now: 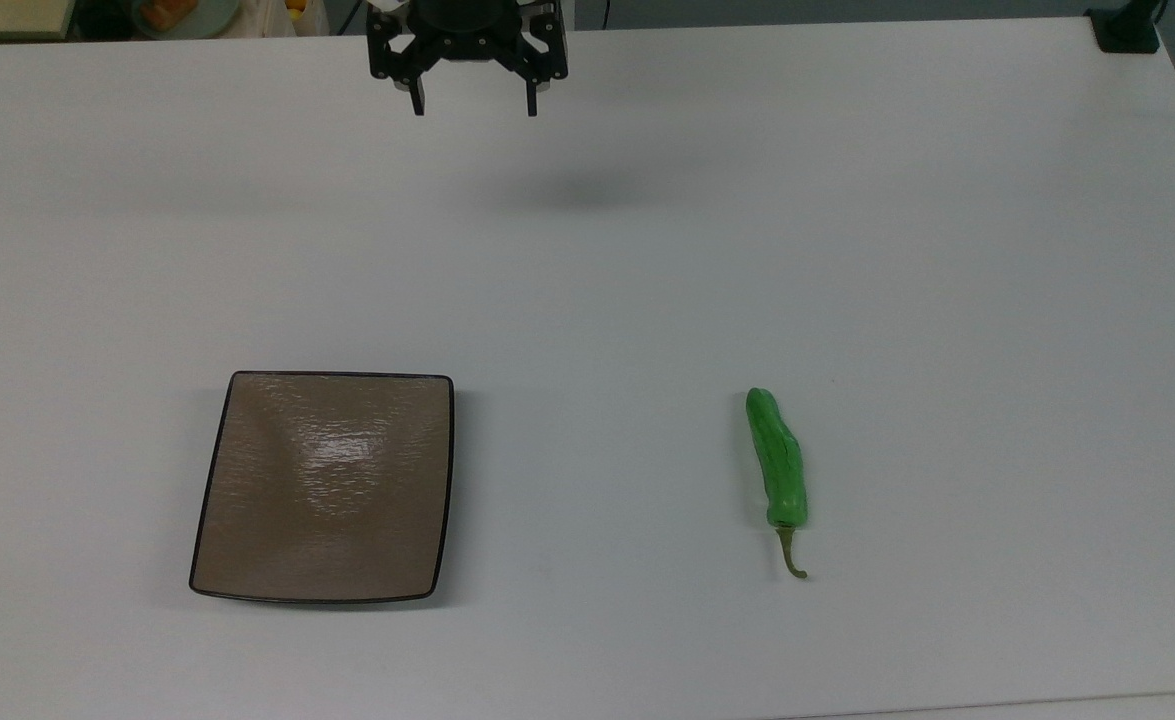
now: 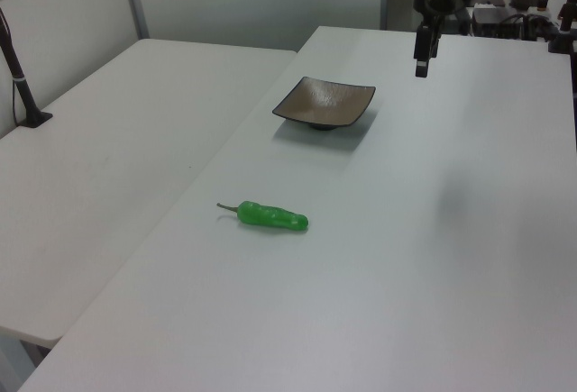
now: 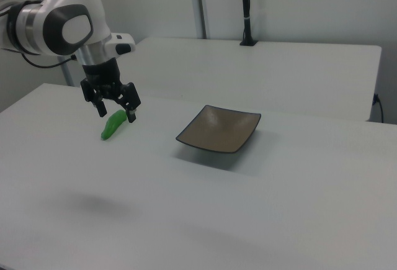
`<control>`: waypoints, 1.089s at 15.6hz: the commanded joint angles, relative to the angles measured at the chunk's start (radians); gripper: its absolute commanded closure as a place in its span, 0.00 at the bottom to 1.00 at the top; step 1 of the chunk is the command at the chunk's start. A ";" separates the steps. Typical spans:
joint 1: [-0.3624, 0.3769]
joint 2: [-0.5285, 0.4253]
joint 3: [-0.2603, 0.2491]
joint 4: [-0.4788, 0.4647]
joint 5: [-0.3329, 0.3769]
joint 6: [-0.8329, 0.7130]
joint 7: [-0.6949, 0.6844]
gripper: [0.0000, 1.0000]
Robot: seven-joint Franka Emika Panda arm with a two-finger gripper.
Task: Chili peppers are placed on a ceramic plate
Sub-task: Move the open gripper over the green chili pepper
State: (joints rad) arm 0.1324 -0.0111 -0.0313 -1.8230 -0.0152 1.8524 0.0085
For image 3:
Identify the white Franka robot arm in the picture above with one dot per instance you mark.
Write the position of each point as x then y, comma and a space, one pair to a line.
62, 3

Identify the white side table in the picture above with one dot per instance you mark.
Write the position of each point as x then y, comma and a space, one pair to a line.
248, 71

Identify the grey metal partition post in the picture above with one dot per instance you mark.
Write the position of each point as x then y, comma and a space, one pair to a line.
200, 6

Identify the green chili pepper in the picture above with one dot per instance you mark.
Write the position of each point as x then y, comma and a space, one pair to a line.
112, 124

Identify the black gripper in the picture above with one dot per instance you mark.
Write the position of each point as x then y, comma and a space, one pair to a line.
102, 74

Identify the square brown ceramic plate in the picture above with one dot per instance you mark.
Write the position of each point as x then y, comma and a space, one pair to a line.
218, 130

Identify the black camera stand pole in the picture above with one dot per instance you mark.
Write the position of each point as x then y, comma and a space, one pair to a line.
247, 18

